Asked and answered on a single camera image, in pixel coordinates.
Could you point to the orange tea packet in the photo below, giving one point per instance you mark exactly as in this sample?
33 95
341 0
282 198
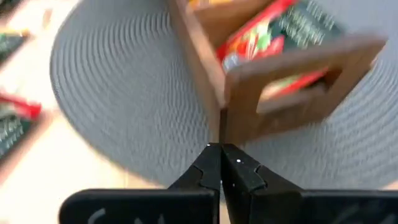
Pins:
12 46
208 2

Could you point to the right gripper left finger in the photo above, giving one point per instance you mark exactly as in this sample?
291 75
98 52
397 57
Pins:
199 180

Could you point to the round grey woven mat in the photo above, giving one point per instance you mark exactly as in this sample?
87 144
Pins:
124 93

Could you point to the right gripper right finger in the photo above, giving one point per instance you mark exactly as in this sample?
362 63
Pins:
245 180

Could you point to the red tea packet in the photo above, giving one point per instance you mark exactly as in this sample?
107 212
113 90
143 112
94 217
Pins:
248 40
18 105

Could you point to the wooden three-compartment tray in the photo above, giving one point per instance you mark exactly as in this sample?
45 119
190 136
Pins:
242 93

